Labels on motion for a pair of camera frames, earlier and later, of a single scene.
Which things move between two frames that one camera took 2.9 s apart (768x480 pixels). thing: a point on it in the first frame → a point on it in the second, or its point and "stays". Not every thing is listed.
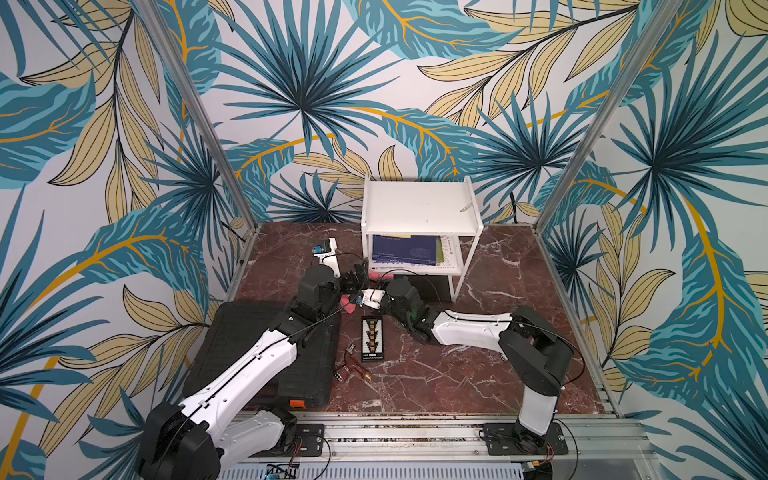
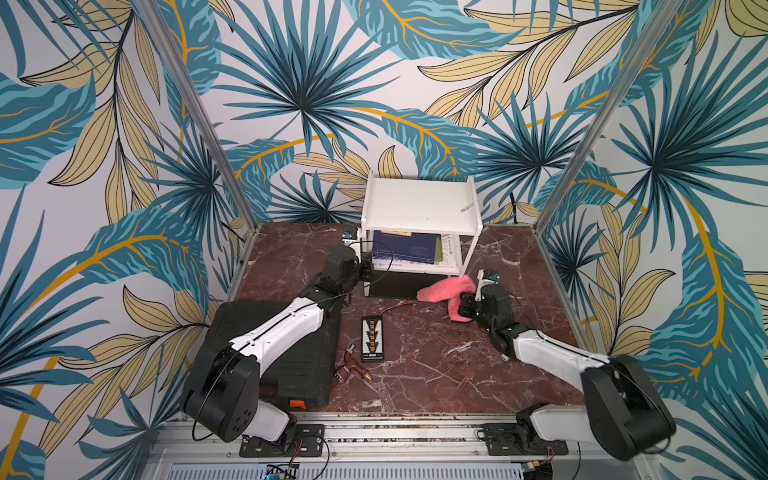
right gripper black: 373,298 → 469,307
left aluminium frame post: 202,112 stays
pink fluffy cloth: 374,276 → 449,291
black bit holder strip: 372,339 stays
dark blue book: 413,250 stays
